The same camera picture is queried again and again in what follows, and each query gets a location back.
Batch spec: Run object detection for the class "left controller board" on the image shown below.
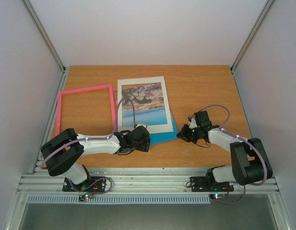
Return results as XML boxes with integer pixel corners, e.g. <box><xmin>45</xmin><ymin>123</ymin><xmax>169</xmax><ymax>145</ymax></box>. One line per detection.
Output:
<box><xmin>78</xmin><ymin>194</ymin><xmax>94</xmax><ymax>202</ymax></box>

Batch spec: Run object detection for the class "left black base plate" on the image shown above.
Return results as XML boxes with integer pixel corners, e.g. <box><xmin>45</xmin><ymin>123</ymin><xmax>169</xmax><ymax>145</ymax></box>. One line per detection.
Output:
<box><xmin>62</xmin><ymin>176</ymin><xmax>106</xmax><ymax>193</ymax></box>

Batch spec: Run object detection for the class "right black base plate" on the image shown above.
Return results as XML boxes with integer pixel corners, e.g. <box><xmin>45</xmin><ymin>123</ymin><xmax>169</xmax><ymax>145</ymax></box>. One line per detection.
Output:
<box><xmin>190</xmin><ymin>176</ymin><xmax>234</xmax><ymax>193</ymax></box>

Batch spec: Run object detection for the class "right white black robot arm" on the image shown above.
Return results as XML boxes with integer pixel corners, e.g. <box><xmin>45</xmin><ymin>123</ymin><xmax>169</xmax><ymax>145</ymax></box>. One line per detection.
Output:
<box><xmin>177</xmin><ymin>111</ymin><xmax>273</xmax><ymax>191</ymax></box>

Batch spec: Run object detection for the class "pink photo frame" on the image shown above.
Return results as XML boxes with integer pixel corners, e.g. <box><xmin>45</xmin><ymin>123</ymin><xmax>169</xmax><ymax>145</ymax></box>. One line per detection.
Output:
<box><xmin>55</xmin><ymin>84</ymin><xmax>116</xmax><ymax>136</ymax></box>

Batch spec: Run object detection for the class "aluminium corner post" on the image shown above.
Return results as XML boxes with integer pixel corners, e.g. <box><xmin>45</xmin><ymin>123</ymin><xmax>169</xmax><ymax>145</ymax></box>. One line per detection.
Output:
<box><xmin>22</xmin><ymin>0</ymin><xmax>67</xmax><ymax>72</ymax></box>
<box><xmin>230</xmin><ymin>0</ymin><xmax>276</xmax><ymax>72</ymax></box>

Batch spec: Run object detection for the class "white mat board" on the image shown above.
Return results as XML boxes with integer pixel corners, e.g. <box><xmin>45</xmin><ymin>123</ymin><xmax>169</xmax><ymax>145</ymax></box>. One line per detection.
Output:
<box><xmin>117</xmin><ymin>76</ymin><xmax>171</xmax><ymax>131</ymax></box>

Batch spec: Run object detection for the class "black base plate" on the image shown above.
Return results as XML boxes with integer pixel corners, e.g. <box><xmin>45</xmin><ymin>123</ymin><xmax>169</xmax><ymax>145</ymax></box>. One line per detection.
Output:
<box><xmin>62</xmin><ymin>176</ymin><xmax>106</xmax><ymax>193</ymax></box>
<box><xmin>190</xmin><ymin>176</ymin><xmax>234</xmax><ymax>193</ymax></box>

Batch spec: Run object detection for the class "right aluminium corner post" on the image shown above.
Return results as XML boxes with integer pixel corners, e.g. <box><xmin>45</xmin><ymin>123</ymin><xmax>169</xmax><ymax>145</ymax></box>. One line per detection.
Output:
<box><xmin>230</xmin><ymin>0</ymin><xmax>276</xmax><ymax>72</ymax></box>

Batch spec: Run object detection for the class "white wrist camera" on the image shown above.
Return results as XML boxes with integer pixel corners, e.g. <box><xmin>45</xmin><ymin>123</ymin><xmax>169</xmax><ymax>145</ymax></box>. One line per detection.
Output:
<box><xmin>188</xmin><ymin>115</ymin><xmax>198</xmax><ymax>129</ymax></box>
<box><xmin>134</xmin><ymin>124</ymin><xmax>147</xmax><ymax>129</ymax></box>

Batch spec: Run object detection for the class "grey slotted cable duct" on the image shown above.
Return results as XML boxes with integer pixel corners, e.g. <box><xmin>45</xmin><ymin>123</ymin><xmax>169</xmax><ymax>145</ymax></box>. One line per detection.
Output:
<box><xmin>27</xmin><ymin>194</ymin><xmax>210</xmax><ymax>205</ymax></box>

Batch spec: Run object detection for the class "aluminium front rail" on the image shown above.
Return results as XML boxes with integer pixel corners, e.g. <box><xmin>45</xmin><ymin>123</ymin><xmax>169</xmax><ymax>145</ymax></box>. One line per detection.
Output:
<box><xmin>16</xmin><ymin>166</ymin><xmax>280</xmax><ymax>195</ymax></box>

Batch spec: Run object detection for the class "beach landscape photo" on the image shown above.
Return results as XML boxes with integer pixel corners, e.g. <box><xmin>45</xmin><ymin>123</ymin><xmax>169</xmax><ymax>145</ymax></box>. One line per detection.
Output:
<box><xmin>118</xmin><ymin>81</ymin><xmax>177</xmax><ymax>145</ymax></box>

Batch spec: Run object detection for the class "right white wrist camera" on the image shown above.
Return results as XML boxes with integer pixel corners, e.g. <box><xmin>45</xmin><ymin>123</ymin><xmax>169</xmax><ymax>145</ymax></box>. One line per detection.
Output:
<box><xmin>188</xmin><ymin>115</ymin><xmax>198</xmax><ymax>129</ymax></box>

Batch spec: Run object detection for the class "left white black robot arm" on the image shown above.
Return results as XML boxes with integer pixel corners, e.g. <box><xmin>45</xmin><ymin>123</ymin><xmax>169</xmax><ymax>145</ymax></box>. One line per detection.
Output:
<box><xmin>40</xmin><ymin>125</ymin><xmax>150</xmax><ymax>191</ymax></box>

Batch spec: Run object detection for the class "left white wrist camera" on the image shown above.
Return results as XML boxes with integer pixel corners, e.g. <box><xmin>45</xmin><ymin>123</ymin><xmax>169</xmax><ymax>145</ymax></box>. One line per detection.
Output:
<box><xmin>134</xmin><ymin>124</ymin><xmax>147</xmax><ymax>129</ymax></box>

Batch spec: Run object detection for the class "right controller board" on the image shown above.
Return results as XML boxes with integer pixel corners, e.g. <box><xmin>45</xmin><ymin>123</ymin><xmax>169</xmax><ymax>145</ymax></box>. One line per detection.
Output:
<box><xmin>210</xmin><ymin>193</ymin><xmax>227</xmax><ymax>200</ymax></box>

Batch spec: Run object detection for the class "controller board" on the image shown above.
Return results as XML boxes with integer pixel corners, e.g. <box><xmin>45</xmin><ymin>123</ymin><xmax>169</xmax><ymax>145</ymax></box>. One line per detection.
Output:
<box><xmin>210</xmin><ymin>193</ymin><xmax>227</xmax><ymax>200</ymax></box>
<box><xmin>78</xmin><ymin>194</ymin><xmax>94</xmax><ymax>202</ymax></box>

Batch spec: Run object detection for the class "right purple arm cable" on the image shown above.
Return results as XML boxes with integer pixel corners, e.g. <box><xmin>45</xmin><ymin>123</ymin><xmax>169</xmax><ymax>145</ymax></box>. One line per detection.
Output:
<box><xmin>191</xmin><ymin>104</ymin><xmax>268</xmax><ymax>204</ymax></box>

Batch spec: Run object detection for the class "left aluminium corner post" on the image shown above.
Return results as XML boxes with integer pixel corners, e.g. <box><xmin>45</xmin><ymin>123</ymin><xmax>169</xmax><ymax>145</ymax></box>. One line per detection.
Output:
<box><xmin>22</xmin><ymin>0</ymin><xmax>67</xmax><ymax>72</ymax></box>

